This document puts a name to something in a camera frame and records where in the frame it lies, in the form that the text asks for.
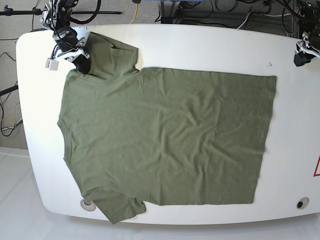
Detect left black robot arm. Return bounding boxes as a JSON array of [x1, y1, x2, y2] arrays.
[[293, 0, 320, 67]]

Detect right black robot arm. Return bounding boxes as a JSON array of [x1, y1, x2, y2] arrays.
[[40, 0, 91, 74]]

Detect right table cable grommet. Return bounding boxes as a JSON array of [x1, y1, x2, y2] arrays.
[[296, 197, 310, 210]]

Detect table cable grommet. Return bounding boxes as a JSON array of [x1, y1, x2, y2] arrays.
[[296, 197, 310, 210], [80, 199, 97, 212]]

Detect black tripod stand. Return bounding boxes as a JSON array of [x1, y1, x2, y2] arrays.
[[0, 0, 121, 31]]

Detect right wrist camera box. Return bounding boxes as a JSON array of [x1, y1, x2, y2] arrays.
[[45, 58, 59, 71]]

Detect red triangle sticker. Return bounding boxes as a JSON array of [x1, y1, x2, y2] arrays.
[[313, 156, 320, 177]]

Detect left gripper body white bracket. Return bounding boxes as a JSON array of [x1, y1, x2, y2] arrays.
[[294, 31, 320, 59]]

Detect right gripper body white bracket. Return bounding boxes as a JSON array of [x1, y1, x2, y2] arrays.
[[51, 27, 90, 62]]

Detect olive green T-shirt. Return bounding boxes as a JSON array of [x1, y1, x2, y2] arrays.
[[57, 32, 277, 224]]

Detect yellow cable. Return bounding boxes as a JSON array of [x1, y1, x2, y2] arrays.
[[129, 4, 139, 25]]

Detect left table cable grommet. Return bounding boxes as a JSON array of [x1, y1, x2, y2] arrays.
[[80, 199, 97, 212]]

